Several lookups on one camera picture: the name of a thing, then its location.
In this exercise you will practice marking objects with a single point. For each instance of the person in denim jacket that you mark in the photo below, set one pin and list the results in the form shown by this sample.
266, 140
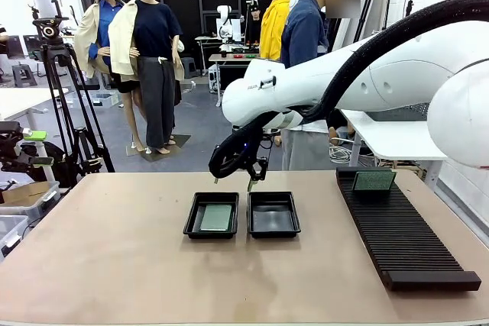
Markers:
303, 32

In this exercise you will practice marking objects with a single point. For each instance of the green circuit board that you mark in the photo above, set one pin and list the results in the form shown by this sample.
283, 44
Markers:
374, 181
216, 217

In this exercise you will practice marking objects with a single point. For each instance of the dark square mannequin base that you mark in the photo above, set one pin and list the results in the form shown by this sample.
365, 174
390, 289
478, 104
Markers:
179, 142

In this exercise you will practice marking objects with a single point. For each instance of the black camera tripod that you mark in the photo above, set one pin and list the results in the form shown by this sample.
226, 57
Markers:
51, 32

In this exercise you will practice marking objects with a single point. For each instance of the white background desk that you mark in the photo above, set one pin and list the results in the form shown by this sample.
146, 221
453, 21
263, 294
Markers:
206, 40

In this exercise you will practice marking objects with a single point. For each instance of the mannequin with black hat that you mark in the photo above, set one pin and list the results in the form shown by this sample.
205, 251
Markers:
86, 36

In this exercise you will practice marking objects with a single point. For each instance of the mannequin with navy shirt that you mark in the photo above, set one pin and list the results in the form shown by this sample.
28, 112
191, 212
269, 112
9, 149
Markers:
156, 28

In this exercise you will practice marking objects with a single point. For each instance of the brown cardboard box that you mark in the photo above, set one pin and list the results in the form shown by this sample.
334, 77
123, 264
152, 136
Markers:
24, 191

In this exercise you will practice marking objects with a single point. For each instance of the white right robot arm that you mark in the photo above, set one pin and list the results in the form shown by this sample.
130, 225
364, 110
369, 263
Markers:
401, 74

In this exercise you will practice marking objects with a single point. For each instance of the black slotted board rack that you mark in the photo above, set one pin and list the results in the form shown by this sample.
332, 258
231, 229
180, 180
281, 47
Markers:
409, 246

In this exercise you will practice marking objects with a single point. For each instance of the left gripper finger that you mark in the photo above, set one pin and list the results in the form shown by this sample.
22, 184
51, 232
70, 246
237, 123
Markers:
34, 135
23, 162

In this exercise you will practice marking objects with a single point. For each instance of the black ESD tray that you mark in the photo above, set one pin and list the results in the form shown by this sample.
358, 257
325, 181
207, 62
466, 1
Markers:
191, 223
273, 214

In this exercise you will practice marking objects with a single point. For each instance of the grey step stool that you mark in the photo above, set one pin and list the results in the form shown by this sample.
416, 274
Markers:
189, 67
23, 76

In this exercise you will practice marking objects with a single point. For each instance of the mannequin with yellow hoodie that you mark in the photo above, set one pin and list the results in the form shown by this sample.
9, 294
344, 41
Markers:
273, 28

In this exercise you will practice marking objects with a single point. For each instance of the white rectangular table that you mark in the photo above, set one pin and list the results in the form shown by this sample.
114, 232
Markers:
23, 102

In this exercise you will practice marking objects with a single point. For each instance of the small white background robot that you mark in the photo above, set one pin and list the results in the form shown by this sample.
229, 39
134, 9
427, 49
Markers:
225, 24

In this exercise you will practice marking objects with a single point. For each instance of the white computer tower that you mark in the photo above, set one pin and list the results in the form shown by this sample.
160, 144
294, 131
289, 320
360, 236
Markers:
212, 79

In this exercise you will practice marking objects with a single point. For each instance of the white table with rounded corners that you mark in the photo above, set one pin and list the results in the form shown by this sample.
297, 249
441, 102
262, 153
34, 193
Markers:
397, 139

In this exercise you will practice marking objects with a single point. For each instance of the black leaning light stand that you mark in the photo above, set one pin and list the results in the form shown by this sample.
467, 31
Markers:
371, 1

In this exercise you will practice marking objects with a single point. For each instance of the wood-top background table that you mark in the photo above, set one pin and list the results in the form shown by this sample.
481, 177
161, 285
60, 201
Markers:
233, 57

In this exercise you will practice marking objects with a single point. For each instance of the clear plastic storage box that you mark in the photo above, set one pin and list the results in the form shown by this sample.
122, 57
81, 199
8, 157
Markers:
107, 101
11, 230
34, 205

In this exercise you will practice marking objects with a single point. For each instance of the tattooed right hand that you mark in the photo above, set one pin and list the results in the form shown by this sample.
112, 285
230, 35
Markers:
333, 136

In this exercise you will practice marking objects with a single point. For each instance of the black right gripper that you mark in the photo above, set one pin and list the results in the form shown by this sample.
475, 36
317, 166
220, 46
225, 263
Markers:
255, 146

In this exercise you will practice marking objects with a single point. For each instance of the black cabinet under table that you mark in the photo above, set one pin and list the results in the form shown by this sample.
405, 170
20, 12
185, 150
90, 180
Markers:
229, 74

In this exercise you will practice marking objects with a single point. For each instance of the seated person in black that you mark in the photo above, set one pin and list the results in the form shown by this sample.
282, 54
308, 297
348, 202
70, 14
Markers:
254, 28

